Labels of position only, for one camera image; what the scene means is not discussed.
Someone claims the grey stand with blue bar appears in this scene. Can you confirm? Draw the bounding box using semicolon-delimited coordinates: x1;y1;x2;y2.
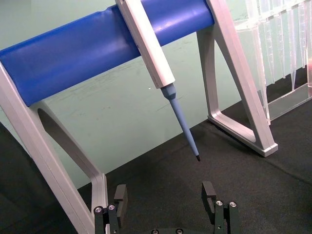
0;0;279;234

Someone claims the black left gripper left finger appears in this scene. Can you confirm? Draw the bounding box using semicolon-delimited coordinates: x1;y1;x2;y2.
94;184;129;234

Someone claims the black table cloth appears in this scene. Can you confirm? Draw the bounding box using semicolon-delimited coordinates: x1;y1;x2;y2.
0;72;312;234

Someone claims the white pipette with blue shaft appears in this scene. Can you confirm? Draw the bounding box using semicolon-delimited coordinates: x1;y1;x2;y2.
114;0;202;163

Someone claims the clear plastic pipette tip rack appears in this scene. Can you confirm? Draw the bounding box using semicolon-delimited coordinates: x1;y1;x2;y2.
224;0;312;123

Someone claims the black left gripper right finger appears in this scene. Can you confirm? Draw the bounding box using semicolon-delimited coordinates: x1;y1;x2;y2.
201;181;241;234

